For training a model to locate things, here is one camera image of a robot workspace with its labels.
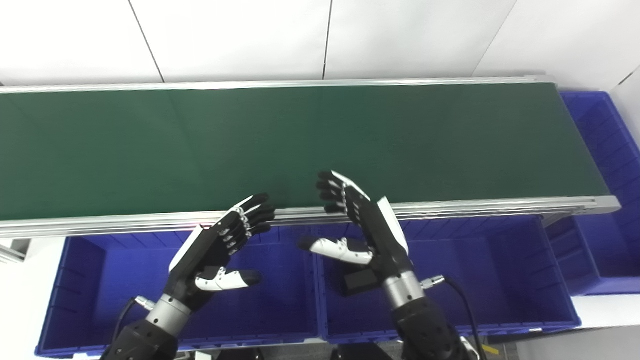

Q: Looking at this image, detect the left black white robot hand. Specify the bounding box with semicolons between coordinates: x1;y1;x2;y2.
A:
164;193;277;314

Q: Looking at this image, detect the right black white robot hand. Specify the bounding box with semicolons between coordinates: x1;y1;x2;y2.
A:
298;170;416;291

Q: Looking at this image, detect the black cylinder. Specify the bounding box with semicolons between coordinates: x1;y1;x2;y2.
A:
341;267;387;299

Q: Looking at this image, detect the blue plastic bin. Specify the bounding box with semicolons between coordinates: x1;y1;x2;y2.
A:
35;226;321;357
544;90;640;297
316;215;582;345

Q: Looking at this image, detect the aluminium conveyor leg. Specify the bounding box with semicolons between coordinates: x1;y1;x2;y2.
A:
0;238;32;265

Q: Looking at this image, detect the green conveyor belt aluminium frame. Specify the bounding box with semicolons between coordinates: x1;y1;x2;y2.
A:
0;75;622;240

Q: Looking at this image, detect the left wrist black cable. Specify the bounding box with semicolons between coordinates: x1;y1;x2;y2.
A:
112;295;157;347

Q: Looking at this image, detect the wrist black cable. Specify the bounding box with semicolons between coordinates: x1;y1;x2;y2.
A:
420;274;489;360
112;295;157;347

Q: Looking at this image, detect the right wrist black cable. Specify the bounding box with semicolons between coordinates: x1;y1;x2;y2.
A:
420;274;489;360

